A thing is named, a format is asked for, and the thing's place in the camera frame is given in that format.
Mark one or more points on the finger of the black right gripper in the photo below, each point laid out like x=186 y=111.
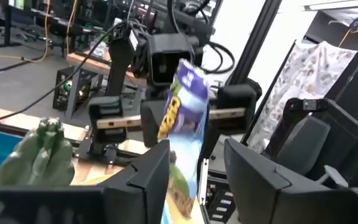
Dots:
x=238 y=99
x=107 y=107

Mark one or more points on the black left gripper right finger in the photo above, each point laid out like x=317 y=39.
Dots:
x=291 y=205

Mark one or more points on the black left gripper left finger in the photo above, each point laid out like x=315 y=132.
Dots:
x=73 y=205

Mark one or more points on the purple blue granola bar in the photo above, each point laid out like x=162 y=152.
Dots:
x=185 y=102

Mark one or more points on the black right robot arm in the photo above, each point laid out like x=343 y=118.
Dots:
x=121 y=62

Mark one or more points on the black computer case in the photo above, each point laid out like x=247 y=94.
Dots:
x=73 y=90

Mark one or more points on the wooden workbench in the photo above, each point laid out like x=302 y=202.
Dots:
x=89 y=62

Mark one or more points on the tall green cactus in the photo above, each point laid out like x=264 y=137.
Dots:
x=39 y=155

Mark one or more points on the black office chair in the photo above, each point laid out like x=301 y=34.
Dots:
x=306 y=146

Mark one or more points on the patterned white cloth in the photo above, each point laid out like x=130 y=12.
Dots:
x=306 y=81

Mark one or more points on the black standing desk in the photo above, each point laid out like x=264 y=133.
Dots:
x=9 y=28

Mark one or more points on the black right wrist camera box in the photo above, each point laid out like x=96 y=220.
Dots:
x=166 y=59

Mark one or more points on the silver aluminium bracket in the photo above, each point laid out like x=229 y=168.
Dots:
x=204 y=183

